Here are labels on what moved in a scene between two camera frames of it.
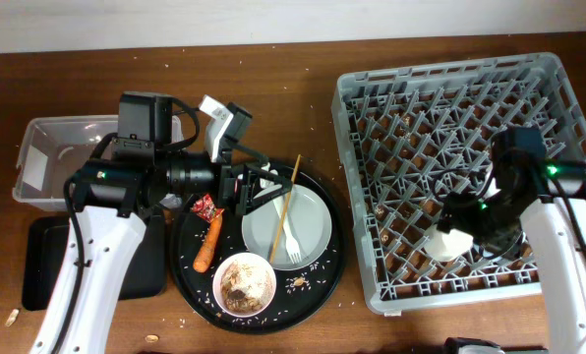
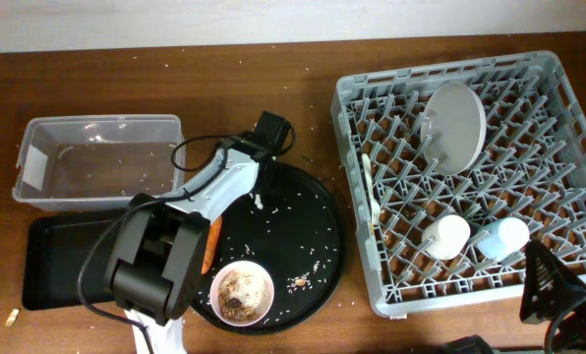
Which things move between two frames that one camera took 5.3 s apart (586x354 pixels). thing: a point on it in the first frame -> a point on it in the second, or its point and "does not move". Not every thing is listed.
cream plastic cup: [446, 247] does not move
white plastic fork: [292, 244] -> [375, 208]
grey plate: [309, 222] -> [453, 128]
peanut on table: [13, 317] does not move
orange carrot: [204, 256] does not move
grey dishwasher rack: [409, 136] does not move
